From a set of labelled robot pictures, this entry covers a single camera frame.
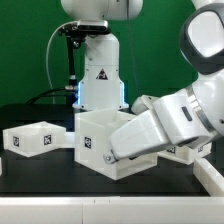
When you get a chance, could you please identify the white right rail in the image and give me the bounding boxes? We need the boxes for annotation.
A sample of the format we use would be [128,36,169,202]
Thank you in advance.
[193,158,224,197]

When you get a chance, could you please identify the white front rail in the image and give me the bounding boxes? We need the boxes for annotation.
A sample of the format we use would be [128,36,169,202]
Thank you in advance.
[0,197,224,224]

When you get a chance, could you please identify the large white drawer cabinet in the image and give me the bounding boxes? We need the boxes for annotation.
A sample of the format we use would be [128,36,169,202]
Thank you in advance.
[74,109,157,180]

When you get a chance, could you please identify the white rail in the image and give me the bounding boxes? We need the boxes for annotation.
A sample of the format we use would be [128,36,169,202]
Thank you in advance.
[0,197,224,224]
[193,158,224,197]

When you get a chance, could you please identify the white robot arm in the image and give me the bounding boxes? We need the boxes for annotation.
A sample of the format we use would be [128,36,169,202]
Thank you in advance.
[61,0,224,164]

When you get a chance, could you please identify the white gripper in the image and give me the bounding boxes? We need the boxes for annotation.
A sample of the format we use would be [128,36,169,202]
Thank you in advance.
[103,96,211,164]

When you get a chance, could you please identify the white drawer box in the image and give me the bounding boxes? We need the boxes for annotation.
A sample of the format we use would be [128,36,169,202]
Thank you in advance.
[158,143,212,165]
[3,121,66,157]

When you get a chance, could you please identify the black cables at base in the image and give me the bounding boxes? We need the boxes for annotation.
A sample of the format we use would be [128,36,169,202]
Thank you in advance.
[26,87,79,105]

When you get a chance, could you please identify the white grey cable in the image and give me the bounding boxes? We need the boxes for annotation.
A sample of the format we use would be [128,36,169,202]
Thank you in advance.
[45,20,78,104]

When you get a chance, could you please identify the black camera on stand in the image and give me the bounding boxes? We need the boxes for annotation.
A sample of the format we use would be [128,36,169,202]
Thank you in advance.
[58,20,111,89]

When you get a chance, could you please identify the white marker base plate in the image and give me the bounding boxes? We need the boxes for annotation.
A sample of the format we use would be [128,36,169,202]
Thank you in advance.
[63,132,75,148]

